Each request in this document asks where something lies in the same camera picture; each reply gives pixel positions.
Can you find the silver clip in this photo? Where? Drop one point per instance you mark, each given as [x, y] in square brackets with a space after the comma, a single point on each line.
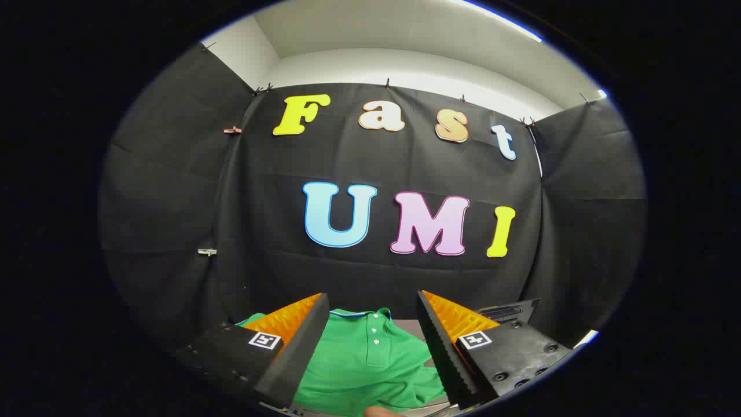
[206, 252]

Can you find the black backdrop cloth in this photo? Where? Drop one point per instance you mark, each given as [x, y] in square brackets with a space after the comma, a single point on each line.
[278, 174]

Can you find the green polo shirt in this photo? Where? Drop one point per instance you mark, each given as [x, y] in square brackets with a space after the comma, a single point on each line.
[359, 370]

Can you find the small grey washing machine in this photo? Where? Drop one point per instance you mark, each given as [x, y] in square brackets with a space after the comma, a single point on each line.
[509, 313]

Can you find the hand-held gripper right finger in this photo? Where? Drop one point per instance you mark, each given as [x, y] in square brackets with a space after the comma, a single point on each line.
[440, 347]

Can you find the pink clip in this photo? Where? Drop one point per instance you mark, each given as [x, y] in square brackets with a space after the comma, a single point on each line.
[232, 130]

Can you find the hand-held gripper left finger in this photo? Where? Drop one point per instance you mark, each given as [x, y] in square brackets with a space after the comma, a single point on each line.
[301, 347]

